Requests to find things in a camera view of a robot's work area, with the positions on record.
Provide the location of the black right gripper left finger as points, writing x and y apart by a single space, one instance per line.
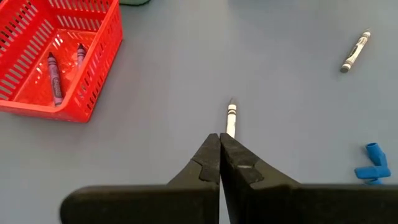
140 205

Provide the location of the green plastic bin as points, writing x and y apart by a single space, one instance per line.
135 2

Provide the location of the red plastic basket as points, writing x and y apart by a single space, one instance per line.
37 90

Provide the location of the white gray crayon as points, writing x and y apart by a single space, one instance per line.
231 121
355 51

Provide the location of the purple crayon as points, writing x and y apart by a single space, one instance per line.
81 56
55 81

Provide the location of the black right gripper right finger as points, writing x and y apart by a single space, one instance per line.
311 205

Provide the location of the blue eraser cap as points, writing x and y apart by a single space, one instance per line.
374 182
372 172
376 154

